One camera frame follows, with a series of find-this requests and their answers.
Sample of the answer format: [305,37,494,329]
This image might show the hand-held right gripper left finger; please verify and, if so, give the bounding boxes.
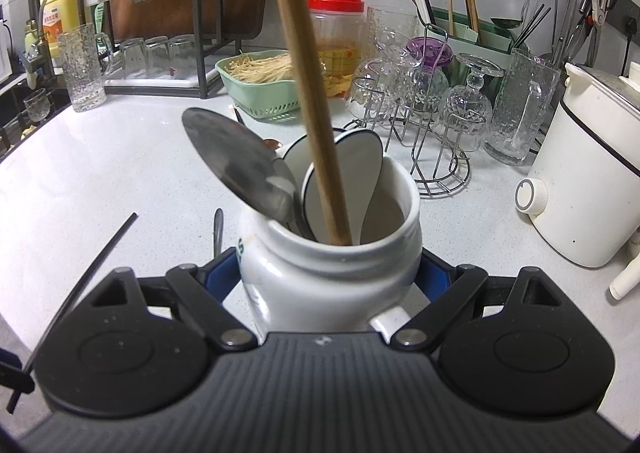
[90,247,258,351]

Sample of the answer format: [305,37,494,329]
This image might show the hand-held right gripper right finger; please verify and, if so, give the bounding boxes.
[390,250,563,351]

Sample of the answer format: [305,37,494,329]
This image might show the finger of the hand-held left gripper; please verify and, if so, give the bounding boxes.
[0,348,36,397]

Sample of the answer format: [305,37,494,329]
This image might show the small metal fork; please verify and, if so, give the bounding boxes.
[213,208,225,258]

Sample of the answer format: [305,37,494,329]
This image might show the white ceramic mug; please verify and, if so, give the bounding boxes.
[237,130,423,344]

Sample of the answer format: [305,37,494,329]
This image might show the large metal spoon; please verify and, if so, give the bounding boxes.
[181,107,303,240]

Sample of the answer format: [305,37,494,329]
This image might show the white ceramic spoon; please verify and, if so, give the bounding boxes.
[277,133,316,179]
[301,130,385,245]

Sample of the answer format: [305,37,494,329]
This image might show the wooden chopstick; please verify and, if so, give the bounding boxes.
[262,0,354,247]

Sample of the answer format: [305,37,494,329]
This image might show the row of hanging metal utensils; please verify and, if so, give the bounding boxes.
[520,0,621,69]

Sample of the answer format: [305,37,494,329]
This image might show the green strainer basket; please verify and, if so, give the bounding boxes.
[215,52,306,121]

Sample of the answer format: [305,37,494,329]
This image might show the stemmed clear glass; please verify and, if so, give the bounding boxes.
[434,53,505,152]

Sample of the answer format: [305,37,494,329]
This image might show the white electric pot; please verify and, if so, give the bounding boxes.
[516,62,640,301]

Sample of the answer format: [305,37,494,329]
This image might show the textured glass mug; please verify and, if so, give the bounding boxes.
[57,23,113,113]
[484,47,562,166]

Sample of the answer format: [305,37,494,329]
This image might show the round clear glass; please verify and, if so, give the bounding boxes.
[345,58,401,124]

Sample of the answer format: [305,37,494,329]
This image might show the enoki mushrooms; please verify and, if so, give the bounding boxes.
[225,53,296,84]

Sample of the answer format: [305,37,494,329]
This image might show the black dish rack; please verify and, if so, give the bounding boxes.
[75,0,271,99]

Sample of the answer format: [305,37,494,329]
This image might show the small clear glass cup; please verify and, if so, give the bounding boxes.
[145,36,171,79]
[169,34,201,79]
[120,38,148,79]

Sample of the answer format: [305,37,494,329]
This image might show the purple-lidded glass cup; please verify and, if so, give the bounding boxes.
[405,36,453,101]

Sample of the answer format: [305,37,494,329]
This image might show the green utensil holder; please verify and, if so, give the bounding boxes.
[427,6,518,89]

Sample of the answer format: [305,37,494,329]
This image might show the dark kitchen sink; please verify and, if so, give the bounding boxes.
[0,86,71,159]

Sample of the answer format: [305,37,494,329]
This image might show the small stemmed glass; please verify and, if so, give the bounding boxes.
[22,88,51,123]

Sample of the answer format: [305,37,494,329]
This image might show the tall clear glass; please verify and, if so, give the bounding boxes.
[366,6,426,64]

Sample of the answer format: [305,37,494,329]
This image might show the white pot lid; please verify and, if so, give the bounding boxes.
[567,62,640,114]

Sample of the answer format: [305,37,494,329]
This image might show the red-lidded plastic jar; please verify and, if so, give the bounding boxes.
[306,0,366,99]

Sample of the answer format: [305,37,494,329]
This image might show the pale green bottle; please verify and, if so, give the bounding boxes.
[24,19,47,49]

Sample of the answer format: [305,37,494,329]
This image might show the yellow detergent bottle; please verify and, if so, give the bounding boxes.
[40,0,83,59]

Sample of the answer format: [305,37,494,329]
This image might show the white box appliance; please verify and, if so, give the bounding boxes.
[0,8,13,84]

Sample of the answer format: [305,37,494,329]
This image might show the wire glass rack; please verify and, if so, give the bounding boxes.
[345,26,472,198]

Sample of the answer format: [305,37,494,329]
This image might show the black power plug cable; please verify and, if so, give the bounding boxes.
[620,17,640,76]

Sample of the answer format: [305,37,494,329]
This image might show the black wall power strip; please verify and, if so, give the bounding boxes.
[602,0,640,41]

